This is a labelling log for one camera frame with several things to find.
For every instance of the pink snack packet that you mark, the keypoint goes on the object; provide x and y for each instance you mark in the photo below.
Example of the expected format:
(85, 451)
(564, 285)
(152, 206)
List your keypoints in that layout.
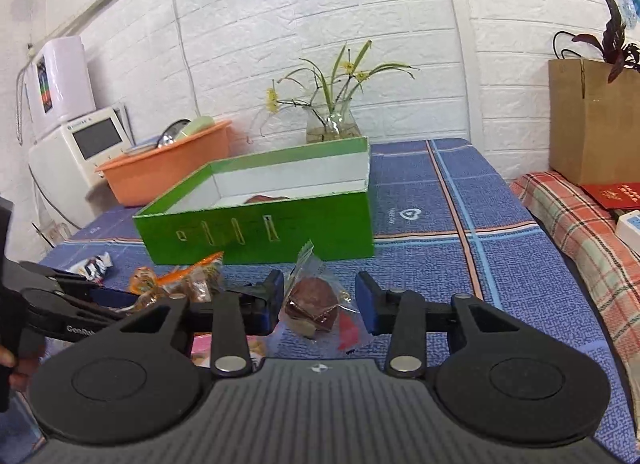
(202, 351)

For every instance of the orange snack packet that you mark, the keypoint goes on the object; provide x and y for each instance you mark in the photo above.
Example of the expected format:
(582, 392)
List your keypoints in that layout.
(197, 274)

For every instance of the small blue paper fan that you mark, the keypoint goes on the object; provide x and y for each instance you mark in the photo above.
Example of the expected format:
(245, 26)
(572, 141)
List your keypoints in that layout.
(631, 6)

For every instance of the brown paper bag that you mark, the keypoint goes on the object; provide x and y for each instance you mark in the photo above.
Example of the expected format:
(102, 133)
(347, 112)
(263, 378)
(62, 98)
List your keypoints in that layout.
(595, 129)

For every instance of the glass vase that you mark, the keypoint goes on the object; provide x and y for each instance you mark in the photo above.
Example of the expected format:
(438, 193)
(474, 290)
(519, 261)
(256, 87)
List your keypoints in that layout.
(332, 126)

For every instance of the yellow flower plant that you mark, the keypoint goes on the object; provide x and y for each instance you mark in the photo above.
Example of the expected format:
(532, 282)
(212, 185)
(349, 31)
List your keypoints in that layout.
(327, 86)

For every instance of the red booklet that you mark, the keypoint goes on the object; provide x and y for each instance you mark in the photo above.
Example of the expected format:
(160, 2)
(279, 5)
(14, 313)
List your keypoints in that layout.
(615, 194)

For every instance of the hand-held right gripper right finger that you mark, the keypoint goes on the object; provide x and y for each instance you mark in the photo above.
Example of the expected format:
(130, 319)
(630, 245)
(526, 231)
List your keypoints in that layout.
(365, 306)

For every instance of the brown snack packet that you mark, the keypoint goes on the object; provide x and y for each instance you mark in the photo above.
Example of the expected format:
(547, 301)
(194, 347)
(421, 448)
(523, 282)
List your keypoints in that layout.
(265, 199)

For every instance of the white wall pipe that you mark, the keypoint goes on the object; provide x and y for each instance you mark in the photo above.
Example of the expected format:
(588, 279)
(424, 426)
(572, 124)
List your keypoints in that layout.
(457, 44)

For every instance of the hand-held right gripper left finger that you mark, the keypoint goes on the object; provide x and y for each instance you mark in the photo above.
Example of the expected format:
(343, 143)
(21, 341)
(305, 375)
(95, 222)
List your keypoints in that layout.
(274, 301)

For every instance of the blue checked tablecloth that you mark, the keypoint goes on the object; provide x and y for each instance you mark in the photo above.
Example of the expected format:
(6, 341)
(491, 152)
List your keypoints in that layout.
(450, 244)

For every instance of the plaid cloth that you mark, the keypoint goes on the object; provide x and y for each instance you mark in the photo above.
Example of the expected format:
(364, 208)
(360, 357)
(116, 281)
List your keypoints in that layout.
(585, 239)

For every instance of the white small box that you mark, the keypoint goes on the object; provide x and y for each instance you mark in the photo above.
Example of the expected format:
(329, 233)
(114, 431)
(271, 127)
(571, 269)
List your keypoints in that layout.
(630, 231)

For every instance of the clear brown cake packet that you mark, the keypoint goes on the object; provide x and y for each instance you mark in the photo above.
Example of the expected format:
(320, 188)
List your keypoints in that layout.
(312, 301)

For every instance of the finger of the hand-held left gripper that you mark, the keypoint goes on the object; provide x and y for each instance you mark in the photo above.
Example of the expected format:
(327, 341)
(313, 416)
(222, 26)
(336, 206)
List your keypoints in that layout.
(60, 274)
(117, 300)

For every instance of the purple leaf plant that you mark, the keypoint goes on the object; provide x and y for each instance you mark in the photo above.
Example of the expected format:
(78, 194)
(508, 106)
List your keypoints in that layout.
(612, 39)

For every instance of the white machine with screen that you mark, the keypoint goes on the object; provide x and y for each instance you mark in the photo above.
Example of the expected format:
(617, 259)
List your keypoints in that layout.
(55, 169)

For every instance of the green cardboard box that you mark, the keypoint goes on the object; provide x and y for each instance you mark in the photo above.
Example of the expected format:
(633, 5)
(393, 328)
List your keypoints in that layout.
(300, 229)

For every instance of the orange plastic basin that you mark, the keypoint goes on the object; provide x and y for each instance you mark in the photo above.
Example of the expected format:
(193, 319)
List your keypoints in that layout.
(160, 179)

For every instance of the person's left hand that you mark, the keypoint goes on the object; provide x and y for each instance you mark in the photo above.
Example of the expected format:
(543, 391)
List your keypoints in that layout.
(25, 374)

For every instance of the black white snack packet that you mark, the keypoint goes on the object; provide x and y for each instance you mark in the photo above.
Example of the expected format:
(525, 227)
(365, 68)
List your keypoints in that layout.
(95, 266)

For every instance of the tall white appliance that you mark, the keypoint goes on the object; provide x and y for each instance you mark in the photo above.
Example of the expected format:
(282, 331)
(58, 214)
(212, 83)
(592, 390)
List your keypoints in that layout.
(62, 79)

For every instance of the pale green plate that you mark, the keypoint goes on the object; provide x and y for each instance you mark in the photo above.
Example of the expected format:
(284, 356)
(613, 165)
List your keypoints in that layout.
(197, 126)

